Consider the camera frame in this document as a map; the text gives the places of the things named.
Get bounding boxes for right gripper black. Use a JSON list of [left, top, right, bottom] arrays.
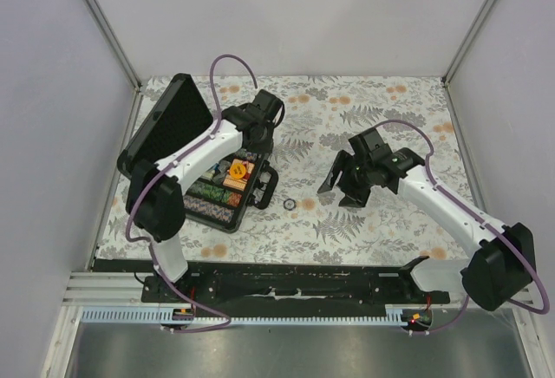
[[318, 150, 375, 210]]

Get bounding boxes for orange big blind button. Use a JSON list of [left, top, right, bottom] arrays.
[[229, 160, 247, 179]]

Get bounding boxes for red playing card deck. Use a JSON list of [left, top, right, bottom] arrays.
[[223, 159, 255, 191]]

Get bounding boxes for blue poker chip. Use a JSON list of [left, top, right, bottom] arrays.
[[284, 199, 297, 211]]

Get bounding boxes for black poker set case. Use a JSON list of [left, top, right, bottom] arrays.
[[117, 74, 278, 233]]

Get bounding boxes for triangular all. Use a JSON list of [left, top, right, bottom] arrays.
[[217, 160, 232, 175]]

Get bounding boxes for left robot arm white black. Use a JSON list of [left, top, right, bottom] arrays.
[[126, 89, 285, 303]]

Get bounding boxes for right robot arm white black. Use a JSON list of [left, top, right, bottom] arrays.
[[318, 127, 535, 311]]

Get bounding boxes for orange green chip row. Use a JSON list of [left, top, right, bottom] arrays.
[[235, 149, 258, 162]]

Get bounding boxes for green chip row in case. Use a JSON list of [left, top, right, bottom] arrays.
[[187, 181, 242, 207]]

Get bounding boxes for blue orange chip row bottom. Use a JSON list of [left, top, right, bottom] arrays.
[[183, 195, 234, 224]]

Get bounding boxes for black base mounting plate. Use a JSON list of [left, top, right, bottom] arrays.
[[142, 259, 452, 318]]

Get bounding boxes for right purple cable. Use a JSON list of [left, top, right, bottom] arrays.
[[363, 120, 550, 336]]

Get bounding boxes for white slotted cable duct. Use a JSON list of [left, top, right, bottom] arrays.
[[81, 306, 413, 325]]

